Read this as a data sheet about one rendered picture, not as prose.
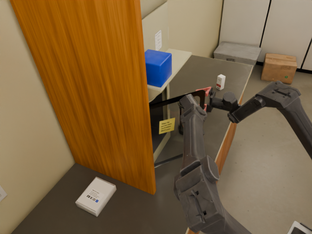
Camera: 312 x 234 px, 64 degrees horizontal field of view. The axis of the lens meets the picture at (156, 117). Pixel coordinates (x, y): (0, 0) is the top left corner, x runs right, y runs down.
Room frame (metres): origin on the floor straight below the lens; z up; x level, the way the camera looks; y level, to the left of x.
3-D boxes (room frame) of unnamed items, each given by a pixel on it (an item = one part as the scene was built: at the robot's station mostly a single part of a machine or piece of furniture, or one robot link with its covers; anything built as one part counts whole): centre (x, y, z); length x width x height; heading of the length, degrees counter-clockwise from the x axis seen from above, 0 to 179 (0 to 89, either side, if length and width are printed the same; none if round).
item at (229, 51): (3.34, -1.25, 0.17); 0.60 x 0.42 x 0.33; 59
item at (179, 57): (0.90, -0.05, 1.46); 0.32 x 0.12 x 0.10; 151
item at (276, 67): (3.07, -1.78, 0.14); 0.41 x 0.33 x 0.29; 68
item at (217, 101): (1.04, -0.33, 1.20); 0.07 x 0.07 x 0.10; 61
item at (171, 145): (0.84, -0.08, 1.19); 0.30 x 0.01 x 0.40; 110
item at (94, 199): (0.68, 0.31, 0.96); 0.16 x 0.12 x 0.04; 150
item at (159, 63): (0.82, -0.01, 1.56); 0.10 x 0.10 x 0.09; 61
